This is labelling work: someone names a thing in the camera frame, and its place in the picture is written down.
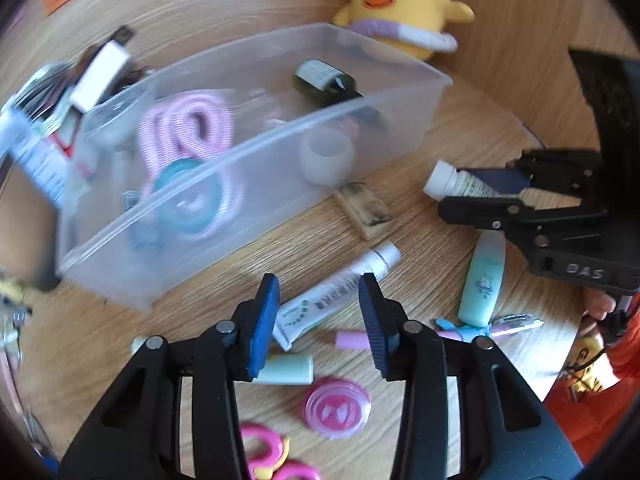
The person's right hand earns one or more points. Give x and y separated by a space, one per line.
599 305

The teal tape roll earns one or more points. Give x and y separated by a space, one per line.
185 200

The stack of papers and packets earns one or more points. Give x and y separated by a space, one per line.
37 150

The pink and white razor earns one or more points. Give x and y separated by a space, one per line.
517 322

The small pink eraser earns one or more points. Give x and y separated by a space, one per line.
352 340

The white ointment tube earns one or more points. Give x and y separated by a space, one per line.
330 292

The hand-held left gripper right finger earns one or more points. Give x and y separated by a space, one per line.
375 327

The worn wooden block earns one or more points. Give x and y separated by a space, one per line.
364 210

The yellow chick plush toy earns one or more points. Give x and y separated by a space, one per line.
400 0

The light green stick tube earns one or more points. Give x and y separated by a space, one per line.
290 369

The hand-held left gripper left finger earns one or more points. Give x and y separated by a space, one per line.
264 327

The clear plastic storage bin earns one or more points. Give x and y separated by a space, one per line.
250 170

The translucent white tape roll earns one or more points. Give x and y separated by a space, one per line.
327 157

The dark cloth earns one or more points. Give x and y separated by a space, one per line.
615 100

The dark green glass bottle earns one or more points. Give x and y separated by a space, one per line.
325 80

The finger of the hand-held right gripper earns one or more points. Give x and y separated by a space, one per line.
495 180
480 210

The pink round container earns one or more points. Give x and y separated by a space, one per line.
336 408

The small white bottle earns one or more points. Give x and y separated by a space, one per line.
450 179

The small white carton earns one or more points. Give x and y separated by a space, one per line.
97 72

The mint green squeeze tube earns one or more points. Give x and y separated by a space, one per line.
482 280

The brown hair clip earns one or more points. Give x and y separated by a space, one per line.
122 36

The pink scissors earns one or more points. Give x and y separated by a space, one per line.
272 452

